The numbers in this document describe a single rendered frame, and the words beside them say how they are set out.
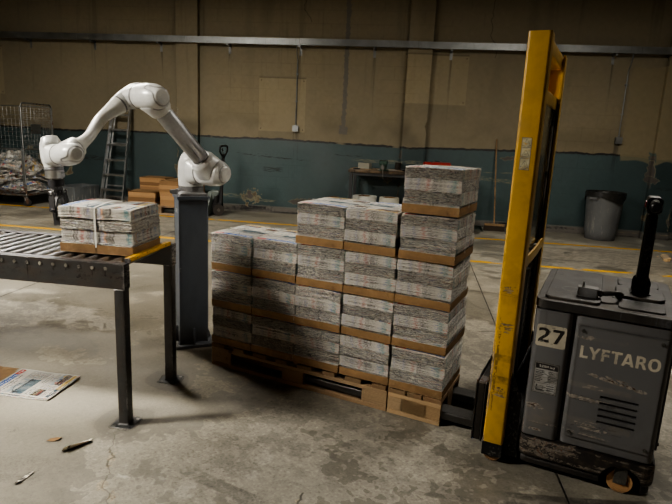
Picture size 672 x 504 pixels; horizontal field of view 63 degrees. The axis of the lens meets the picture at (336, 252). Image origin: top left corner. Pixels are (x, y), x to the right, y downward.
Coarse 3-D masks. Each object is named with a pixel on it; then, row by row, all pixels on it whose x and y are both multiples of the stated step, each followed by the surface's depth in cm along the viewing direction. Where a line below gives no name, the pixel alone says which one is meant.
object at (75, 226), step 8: (80, 200) 280; (88, 200) 280; (96, 200) 281; (104, 200) 283; (112, 200) 286; (64, 208) 262; (72, 208) 261; (80, 208) 261; (88, 208) 261; (64, 216) 264; (72, 216) 262; (80, 216) 263; (88, 216) 261; (64, 224) 264; (72, 224) 263; (80, 224) 263; (88, 224) 262; (64, 232) 265; (72, 232) 264; (80, 232) 264; (88, 232) 263; (64, 240) 266; (72, 240) 265; (80, 240) 265; (88, 240) 264
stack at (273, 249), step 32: (224, 256) 323; (256, 256) 313; (288, 256) 303; (320, 256) 294; (352, 256) 285; (384, 256) 278; (224, 288) 326; (256, 288) 315; (288, 288) 306; (320, 288) 299; (384, 288) 280; (224, 320) 331; (256, 320) 319; (320, 320) 300; (352, 320) 291; (384, 320) 283; (224, 352) 335; (288, 352) 314; (320, 352) 304; (352, 352) 294; (384, 352) 286; (288, 384) 317; (352, 384) 297
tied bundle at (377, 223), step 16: (352, 208) 281; (368, 208) 281; (384, 208) 285; (400, 208) 288; (352, 224) 282; (368, 224) 278; (384, 224) 274; (400, 224) 276; (352, 240) 283; (368, 240) 279; (384, 240) 276; (400, 240) 280
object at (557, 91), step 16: (560, 80) 277; (560, 96) 272; (560, 112) 279; (544, 192) 283; (544, 208) 290; (544, 224) 285; (528, 288) 300; (528, 304) 301; (528, 320) 298; (528, 336) 298
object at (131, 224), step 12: (120, 204) 275; (132, 204) 275; (144, 204) 276; (156, 204) 283; (108, 216) 259; (120, 216) 259; (132, 216) 260; (144, 216) 271; (156, 216) 283; (108, 228) 261; (120, 228) 260; (132, 228) 259; (144, 228) 271; (156, 228) 284; (108, 240) 263; (120, 240) 262; (132, 240) 261; (144, 240) 271
